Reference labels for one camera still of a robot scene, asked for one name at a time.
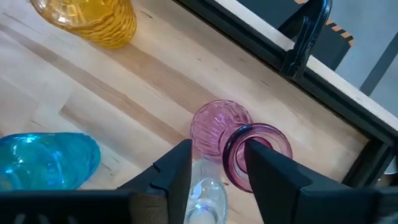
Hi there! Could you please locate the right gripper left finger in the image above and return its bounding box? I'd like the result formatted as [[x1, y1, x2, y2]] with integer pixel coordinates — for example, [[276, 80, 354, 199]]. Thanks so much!
[[118, 139, 193, 224]]

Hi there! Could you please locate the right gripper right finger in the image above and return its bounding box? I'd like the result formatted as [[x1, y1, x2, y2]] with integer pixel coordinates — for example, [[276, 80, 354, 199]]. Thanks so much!
[[244, 139, 379, 224]]

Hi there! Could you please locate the tall pink glass vase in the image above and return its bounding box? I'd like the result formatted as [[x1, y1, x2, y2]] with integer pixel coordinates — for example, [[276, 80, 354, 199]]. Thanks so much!
[[189, 99, 294, 194]]

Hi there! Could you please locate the squat yellow glass vase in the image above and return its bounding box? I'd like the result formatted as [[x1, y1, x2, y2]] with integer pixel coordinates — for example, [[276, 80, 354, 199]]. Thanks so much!
[[30, 0, 137, 50]]

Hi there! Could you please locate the small clear glass vase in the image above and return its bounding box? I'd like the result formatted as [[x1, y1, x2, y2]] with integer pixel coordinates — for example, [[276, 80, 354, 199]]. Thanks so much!
[[183, 157, 229, 224]]

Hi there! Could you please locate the small teal glass vase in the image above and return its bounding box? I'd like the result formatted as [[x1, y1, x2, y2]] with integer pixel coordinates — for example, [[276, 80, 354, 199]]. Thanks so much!
[[0, 132, 102, 191]]

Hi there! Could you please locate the black hazard-striped floor mat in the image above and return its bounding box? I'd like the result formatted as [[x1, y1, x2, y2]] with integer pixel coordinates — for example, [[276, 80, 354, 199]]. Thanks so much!
[[236, 0, 355, 71]]

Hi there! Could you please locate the black table clamp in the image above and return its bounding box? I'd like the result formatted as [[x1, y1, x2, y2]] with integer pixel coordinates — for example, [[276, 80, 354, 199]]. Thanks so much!
[[279, 0, 333, 79]]

